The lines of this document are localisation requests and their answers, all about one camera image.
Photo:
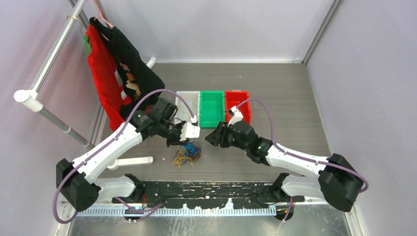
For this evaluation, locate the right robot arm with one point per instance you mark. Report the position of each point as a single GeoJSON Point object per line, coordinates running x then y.
{"type": "Point", "coordinates": [329, 178]}

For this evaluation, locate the green plastic bin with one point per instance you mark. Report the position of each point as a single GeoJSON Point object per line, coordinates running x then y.
{"type": "Point", "coordinates": [212, 108]}

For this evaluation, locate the black shirt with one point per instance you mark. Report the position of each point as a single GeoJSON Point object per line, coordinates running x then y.
{"type": "Point", "coordinates": [137, 78]}

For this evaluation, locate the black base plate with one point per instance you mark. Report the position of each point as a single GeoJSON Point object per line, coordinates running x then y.
{"type": "Point", "coordinates": [207, 195]}

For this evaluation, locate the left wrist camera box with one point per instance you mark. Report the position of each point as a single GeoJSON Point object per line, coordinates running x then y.
{"type": "Point", "coordinates": [189, 131]}

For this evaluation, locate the red shirt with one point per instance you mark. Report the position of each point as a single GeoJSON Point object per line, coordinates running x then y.
{"type": "Point", "coordinates": [103, 67]}

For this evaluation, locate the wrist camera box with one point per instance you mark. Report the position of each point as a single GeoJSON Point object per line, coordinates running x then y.
{"type": "Point", "coordinates": [189, 131]}
{"type": "Point", "coordinates": [235, 115]}

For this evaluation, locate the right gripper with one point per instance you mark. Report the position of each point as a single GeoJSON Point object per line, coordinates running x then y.
{"type": "Point", "coordinates": [218, 137]}

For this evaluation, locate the green hanger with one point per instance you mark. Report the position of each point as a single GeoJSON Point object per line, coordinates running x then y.
{"type": "Point", "coordinates": [87, 44]}

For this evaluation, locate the white plastic bin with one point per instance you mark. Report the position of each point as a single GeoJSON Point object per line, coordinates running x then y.
{"type": "Point", "coordinates": [192, 98]}

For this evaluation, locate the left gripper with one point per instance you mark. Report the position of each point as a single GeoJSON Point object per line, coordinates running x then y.
{"type": "Point", "coordinates": [177, 141]}

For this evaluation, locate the red plastic bin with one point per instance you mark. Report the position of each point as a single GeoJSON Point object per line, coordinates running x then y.
{"type": "Point", "coordinates": [234, 98]}

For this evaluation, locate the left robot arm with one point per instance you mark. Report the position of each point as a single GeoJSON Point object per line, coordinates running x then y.
{"type": "Point", "coordinates": [79, 180]}

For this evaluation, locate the metal clothes rack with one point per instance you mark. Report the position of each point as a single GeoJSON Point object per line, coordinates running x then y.
{"type": "Point", "coordinates": [58, 73]}

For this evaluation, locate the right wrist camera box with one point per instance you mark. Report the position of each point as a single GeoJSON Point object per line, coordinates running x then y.
{"type": "Point", "coordinates": [235, 115]}

